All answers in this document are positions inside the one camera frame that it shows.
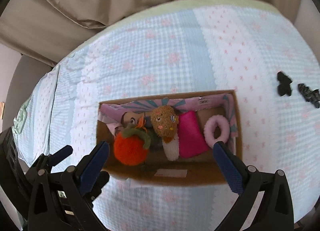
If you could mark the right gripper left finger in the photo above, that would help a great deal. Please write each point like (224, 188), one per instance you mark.
(74, 182)

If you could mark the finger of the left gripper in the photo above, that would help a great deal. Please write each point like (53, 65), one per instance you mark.
(60, 155)
(101, 181)

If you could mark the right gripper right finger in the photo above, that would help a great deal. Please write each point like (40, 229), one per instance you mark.
(276, 209)

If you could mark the orange plush fruit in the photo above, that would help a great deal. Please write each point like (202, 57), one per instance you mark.
(131, 145)

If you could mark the dusty pink cloth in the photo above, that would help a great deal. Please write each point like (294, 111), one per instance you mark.
(137, 120)

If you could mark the magenta leather pouch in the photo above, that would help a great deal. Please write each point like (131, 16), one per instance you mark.
(191, 139)

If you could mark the pink fluffy scrunchie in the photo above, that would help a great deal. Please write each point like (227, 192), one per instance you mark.
(214, 122)

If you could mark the grey sock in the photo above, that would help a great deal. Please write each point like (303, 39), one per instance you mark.
(156, 141)

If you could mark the cardboard box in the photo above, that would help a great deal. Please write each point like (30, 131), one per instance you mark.
(157, 169)

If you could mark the black patterned scarf scrunchie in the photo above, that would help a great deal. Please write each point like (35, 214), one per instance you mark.
(309, 95)

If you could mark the black fuzzy scrunchie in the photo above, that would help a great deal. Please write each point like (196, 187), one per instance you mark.
(284, 87)

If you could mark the green sheet under bedspread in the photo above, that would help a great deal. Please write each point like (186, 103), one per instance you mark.
(172, 7)

